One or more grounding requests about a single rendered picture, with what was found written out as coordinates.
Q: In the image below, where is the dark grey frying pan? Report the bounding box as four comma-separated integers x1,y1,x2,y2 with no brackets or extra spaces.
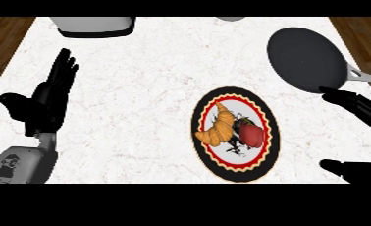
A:
267,27,371,94

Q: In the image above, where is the small grey round object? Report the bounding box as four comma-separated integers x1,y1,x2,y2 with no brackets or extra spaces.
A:
216,17,247,23

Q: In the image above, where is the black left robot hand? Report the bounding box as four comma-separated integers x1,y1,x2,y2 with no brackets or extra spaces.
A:
0,48,80,138

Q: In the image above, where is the pale grey appliance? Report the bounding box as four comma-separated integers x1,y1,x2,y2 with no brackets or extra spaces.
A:
49,17,139,39

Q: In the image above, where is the golden croissant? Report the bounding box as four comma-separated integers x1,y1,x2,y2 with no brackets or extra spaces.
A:
195,102,236,147

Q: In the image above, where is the red bell pepper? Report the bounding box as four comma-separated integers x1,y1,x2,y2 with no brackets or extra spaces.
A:
238,120,267,149

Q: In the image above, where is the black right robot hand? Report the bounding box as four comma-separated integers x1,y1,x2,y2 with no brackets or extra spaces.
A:
319,85,371,185

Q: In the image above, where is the black rimmed patterned plate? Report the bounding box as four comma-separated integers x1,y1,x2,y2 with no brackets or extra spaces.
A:
191,85,282,184

